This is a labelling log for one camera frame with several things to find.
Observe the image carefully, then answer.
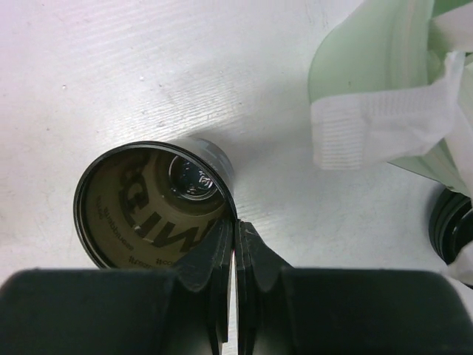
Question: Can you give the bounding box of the black paper coffee cup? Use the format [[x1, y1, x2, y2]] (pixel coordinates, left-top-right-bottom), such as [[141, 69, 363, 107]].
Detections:
[[73, 137, 237, 269]]

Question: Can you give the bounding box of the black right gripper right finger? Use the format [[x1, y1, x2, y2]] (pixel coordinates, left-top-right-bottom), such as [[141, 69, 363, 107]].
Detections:
[[234, 221, 472, 354]]

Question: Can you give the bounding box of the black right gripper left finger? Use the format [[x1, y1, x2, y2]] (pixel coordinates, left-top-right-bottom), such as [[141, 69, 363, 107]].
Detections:
[[1, 220, 234, 354]]

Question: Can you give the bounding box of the green plastic straw holder cup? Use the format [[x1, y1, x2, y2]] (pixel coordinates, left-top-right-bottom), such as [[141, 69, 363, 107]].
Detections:
[[308, 1, 472, 196]]

